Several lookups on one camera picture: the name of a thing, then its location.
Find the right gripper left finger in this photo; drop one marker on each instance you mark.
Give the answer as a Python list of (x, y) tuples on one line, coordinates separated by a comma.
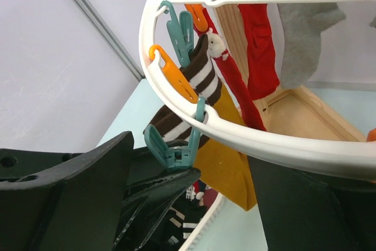
[(63, 201)]

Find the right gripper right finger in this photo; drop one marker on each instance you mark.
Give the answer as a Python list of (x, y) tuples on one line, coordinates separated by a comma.
[(306, 211)]

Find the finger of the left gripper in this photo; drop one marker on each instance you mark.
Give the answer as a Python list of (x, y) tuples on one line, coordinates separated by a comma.
[(146, 203)]

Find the teal clip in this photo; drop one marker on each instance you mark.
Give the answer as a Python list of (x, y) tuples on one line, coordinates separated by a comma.
[(173, 141), (180, 30)]

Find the mustard brown striped sock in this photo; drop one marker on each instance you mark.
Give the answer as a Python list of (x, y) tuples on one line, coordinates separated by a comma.
[(222, 168)]

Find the pile of dark socks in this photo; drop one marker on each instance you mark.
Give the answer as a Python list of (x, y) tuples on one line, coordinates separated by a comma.
[(182, 218)]

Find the orange clip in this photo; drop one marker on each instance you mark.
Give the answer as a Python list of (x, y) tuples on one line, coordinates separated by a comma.
[(199, 19), (371, 137)]

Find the yellow clip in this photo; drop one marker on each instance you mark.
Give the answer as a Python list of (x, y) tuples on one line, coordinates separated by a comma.
[(173, 74)]

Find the teal clip behind sock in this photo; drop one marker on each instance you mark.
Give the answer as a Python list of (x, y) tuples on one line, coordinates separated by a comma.
[(180, 30)]

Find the orange clip far left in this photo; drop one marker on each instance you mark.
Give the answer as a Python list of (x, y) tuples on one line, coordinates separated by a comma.
[(199, 19)]

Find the white laundry basket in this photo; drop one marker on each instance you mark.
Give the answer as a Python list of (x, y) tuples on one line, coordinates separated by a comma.
[(205, 224)]

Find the red patterned sock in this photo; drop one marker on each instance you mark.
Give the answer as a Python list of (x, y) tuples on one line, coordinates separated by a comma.
[(230, 72)]

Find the grey striped sock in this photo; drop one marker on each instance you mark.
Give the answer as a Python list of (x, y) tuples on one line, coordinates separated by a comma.
[(303, 25)]

